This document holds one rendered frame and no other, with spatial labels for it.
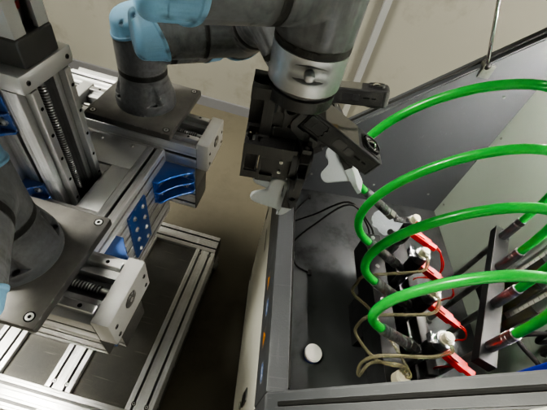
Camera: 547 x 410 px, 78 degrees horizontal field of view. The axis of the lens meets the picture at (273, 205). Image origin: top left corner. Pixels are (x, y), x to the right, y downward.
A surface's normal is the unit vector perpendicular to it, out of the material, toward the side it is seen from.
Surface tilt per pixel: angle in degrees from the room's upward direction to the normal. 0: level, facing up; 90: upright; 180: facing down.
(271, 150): 90
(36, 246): 72
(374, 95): 77
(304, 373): 0
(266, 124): 90
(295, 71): 90
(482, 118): 90
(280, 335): 0
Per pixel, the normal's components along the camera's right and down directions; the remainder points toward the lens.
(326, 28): 0.02, 0.77
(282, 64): -0.68, 0.47
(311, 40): -0.20, 0.72
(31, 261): 0.80, 0.33
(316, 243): 0.17, -0.64
